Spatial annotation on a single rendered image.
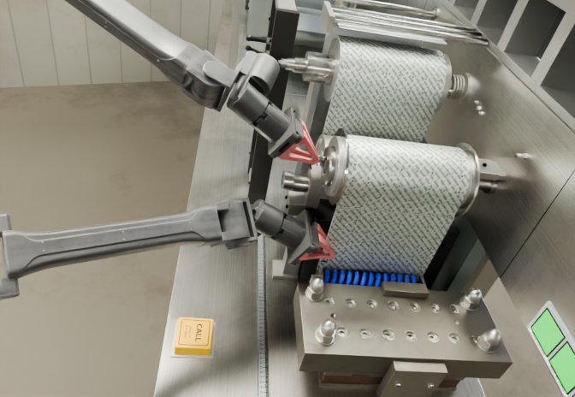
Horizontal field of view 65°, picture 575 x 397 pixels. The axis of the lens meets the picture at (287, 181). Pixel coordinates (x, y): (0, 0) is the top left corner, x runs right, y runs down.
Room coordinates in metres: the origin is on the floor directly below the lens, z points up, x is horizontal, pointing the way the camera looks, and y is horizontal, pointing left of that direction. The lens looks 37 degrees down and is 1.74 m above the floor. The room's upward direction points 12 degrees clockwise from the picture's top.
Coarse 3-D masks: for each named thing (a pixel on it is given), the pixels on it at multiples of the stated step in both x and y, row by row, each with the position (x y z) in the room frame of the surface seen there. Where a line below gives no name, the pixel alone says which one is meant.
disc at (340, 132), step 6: (336, 132) 0.78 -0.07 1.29; (342, 132) 0.74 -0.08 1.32; (342, 138) 0.73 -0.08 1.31; (348, 144) 0.70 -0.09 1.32; (348, 150) 0.69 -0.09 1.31; (348, 156) 0.68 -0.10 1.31; (348, 162) 0.67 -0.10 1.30; (342, 174) 0.67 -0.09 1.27; (342, 180) 0.66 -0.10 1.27; (342, 186) 0.65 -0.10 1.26; (342, 192) 0.65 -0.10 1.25; (330, 198) 0.69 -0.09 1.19; (336, 198) 0.66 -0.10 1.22
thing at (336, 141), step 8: (336, 136) 0.74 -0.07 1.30; (336, 144) 0.72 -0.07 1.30; (336, 152) 0.71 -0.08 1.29; (336, 160) 0.70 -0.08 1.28; (336, 168) 0.68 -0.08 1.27; (336, 176) 0.67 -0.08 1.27; (336, 184) 0.67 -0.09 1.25; (328, 192) 0.69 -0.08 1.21; (336, 192) 0.67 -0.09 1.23; (464, 200) 0.71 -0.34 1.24
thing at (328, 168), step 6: (324, 150) 0.75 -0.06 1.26; (330, 150) 0.72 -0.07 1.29; (324, 156) 0.74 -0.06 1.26; (330, 156) 0.70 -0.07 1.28; (324, 162) 0.74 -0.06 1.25; (330, 162) 0.70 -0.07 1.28; (324, 168) 0.72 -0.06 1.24; (330, 168) 0.69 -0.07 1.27; (324, 174) 0.71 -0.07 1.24; (330, 174) 0.68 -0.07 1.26; (324, 180) 0.70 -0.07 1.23; (330, 180) 0.68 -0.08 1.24
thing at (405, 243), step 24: (336, 216) 0.66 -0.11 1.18; (360, 216) 0.67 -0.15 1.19; (384, 216) 0.68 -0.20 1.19; (408, 216) 0.69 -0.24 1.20; (432, 216) 0.70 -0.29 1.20; (336, 240) 0.66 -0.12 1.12; (360, 240) 0.67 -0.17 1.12; (384, 240) 0.68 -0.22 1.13; (408, 240) 0.69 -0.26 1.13; (432, 240) 0.70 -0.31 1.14; (336, 264) 0.67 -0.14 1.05; (360, 264) 0.68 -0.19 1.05; (384, 264) 0.69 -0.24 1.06; (408, 264) 0.70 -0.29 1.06
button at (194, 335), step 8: (184, 320) 0.54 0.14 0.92; (192, 320) 0.55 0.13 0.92; (200, 320) 0.55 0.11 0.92; (208, 320) 0.56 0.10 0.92; (184, 328) 0.53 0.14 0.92; (192, 328) 0.53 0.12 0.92; (200, 328) 0.54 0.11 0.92; (208, 328) 0.54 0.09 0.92; (176, 336) 0.51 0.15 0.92; (184, 336) 0.51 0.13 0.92; (192, 336) 0.51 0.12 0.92; (200, 336) 0.52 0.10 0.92; (208, 336) 0.52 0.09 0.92; (176, 344) 0.49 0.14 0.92; (184, 344) 0.49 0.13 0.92; (192, 344) 0.50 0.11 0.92; (200, 344) 0.50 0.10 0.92; (208, 344) 0.50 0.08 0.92; (176, 352) 0.48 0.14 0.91; (184, 352) 0.49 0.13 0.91; (192, 352) 0.49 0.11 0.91; (200, 352) 0.49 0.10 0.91; (208, 352) 0.49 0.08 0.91
